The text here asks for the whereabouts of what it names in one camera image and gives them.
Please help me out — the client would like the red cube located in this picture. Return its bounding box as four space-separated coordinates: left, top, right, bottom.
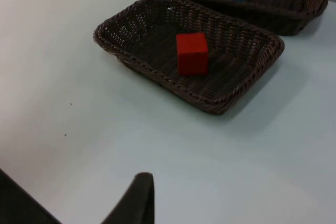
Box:
176 32 209 76

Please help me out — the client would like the dark brown wicker basket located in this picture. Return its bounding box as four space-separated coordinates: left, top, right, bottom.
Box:
170 0 336 37
93 0 286 116

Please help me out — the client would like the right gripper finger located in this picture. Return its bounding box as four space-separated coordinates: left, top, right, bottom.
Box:
100 172 156 224

